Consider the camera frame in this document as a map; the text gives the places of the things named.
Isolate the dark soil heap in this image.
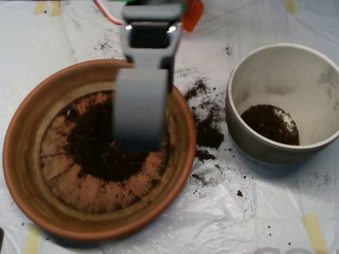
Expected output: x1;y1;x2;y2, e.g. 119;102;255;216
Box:
63;102;170;183

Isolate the dark soil layer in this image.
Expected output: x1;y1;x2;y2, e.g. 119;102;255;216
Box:
240;104;300;146

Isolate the spilled dark soil patch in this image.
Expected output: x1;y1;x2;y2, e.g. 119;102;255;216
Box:
184;78;226;164

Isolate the white ceramic pot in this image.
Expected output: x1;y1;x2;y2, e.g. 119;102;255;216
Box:
225;42;339;166

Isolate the terracotta plant pot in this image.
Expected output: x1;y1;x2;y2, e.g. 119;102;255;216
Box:
2;58;197;241

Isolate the beige masking tape strip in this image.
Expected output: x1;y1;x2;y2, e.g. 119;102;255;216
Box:
285;0;298;14
24;224;42;254
34;1;46;16
51;1;63;17
304;213;330;254

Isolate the clear plastic sheet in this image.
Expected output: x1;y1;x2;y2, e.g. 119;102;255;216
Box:
0;0;339;254

